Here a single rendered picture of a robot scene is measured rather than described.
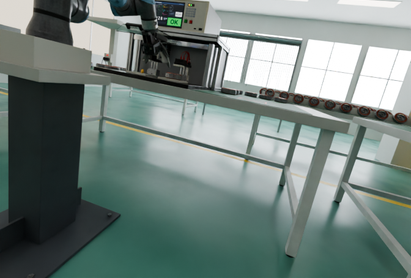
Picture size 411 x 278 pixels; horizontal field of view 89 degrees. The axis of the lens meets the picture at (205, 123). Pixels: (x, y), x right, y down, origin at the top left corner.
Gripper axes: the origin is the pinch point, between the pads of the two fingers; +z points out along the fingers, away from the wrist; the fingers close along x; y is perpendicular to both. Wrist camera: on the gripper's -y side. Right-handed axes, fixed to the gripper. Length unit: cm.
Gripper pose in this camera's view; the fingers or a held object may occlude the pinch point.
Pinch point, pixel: (158, 65)
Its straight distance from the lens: 124.3
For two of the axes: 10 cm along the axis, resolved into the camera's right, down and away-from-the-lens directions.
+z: -0.1, 7.6, 6.4
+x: 9.4, 2.3, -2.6
